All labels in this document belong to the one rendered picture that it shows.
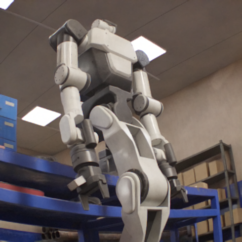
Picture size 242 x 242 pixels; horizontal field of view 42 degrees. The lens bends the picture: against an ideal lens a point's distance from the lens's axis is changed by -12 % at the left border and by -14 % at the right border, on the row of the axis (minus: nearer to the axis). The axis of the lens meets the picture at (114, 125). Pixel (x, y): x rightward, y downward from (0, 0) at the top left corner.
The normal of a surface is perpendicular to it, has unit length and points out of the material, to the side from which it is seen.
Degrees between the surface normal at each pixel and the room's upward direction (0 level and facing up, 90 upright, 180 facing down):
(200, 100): 90
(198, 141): 90
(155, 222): 90
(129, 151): 90
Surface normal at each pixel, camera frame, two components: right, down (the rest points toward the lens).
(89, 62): -0.69, -0.04
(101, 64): -0.01, -0.29
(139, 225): -0.62, 0.19
